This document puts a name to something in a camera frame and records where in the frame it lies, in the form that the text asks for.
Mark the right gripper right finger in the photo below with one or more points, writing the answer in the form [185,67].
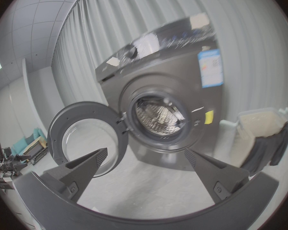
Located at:
[206,170]

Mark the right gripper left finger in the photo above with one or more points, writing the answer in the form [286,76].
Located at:
[84,166]

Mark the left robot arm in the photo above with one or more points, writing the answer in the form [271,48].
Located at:
[2,163]

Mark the washing machine door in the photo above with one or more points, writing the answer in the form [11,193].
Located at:
[57,126]

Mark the heap of dark clothes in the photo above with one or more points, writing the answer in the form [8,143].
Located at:
[264,152]

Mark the cream laundry basket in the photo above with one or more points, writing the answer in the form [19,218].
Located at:
[259,123]

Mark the grey washing machine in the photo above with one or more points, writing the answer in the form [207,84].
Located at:
[177,66]

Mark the turquoise sofa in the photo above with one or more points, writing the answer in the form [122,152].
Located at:
[20,146]

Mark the white curtain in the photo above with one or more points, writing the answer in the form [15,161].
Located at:
[158,8]

